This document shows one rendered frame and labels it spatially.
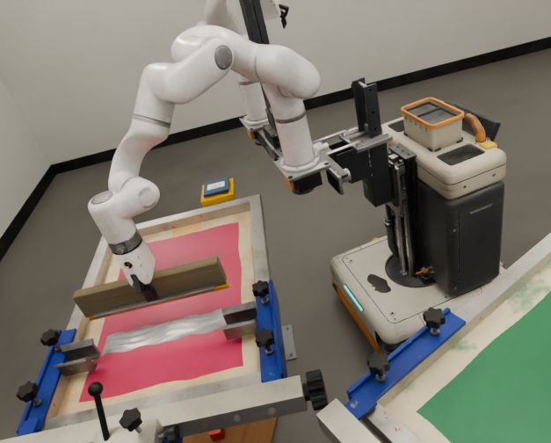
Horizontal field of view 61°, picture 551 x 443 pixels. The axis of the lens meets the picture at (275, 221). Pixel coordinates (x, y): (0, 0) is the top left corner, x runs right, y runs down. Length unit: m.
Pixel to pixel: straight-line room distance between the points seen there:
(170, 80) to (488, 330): 0.87
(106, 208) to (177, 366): 0.42
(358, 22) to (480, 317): 3.85
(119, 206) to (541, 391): 0.93
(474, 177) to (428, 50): 3.29
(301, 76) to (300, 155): 0.26
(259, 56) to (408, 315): 1.29
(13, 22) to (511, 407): 4.66
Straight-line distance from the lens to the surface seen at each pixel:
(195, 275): 1.18
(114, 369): 1.30
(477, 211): 1.89
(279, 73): 1.19
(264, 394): 0.98
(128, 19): 4.65
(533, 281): 1.26
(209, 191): 1.80
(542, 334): 1.15
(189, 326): 1.28
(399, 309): 2.09
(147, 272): 1.16
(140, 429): 0.98
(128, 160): 1.17
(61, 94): 5.01
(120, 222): 1.09
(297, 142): 1.38
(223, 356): 1.18
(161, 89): 1.04
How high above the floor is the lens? 1.82
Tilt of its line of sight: 34 degrees down
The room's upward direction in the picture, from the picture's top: 16 degrees counter-clockwise
